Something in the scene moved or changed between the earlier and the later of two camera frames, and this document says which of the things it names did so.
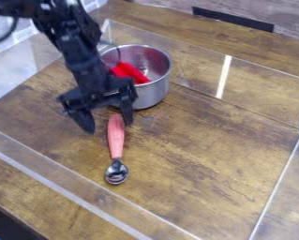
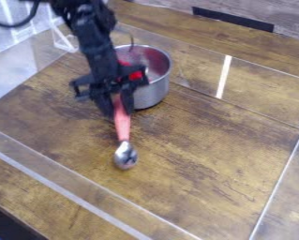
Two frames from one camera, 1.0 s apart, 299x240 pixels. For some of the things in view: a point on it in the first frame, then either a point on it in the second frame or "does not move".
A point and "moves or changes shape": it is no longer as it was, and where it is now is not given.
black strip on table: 232,19 does not move
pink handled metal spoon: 116,172 moves or changes shape
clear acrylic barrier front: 64,204 does not move
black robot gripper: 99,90 -> 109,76
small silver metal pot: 154,61 does not move
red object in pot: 123,68 does not move
